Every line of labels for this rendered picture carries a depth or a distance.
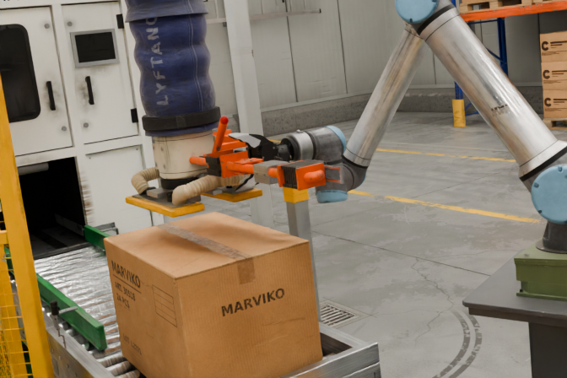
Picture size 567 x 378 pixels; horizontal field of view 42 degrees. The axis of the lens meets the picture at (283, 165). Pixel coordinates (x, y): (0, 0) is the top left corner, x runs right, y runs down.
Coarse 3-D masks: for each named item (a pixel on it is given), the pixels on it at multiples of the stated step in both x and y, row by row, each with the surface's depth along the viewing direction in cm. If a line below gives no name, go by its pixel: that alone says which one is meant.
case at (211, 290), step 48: (144, 240) 225; (192, 240) 218; (240, 240) 211; (288, 240) 205; (144, 288) 207; (192, 288) 186; (240, 288) 193; (288, 288) 201; (144, 336) 216; (192, 336) 187; (240, 336) 194; (288, 336) 202
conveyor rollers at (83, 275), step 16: (48, 256) 381; (64, 256) 377; (80, 256) 379; (96, 256) 374; (48, 272) 354; (64, 272) 349; (80, 272) 345; (96, 272) 347; (64, 288) 323; (80, 288) 325; (96, 288) 320; (80, 304) 299; (96, 304) 301; (112, 304) 296; (64, 320) 286; (112, 320) 278; (80, 336) 263; (112, 336) 260; (96, 352) 248; (112, 352) 250; (112, 368) 232; (128, 368) 234
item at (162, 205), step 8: (168, 192) 208; (128, 200) 223; (136, 200) 218; (144, 200) 216; (152, 200) 212; (160, 200) 211; (168, 200) 207; (144, 208) 213; (152, 208) 208; (160, 208) 203; (168, 208) 201; (176, 208) 199; (184, 208) 199; (192, 208) 200; (200, 208) 202; (176, 216) 198
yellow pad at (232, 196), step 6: (222, 186) 221; (228, 186) 217; (228, 192) 212; (234, 192) 210; (240, 192) 211; (246, 192) 210; (252, 192) 211; (258, 192) 212; (222, 198) 213; (228, 198) 210; (234, 198) 208; (240, 198) 209; (246, 198) 210
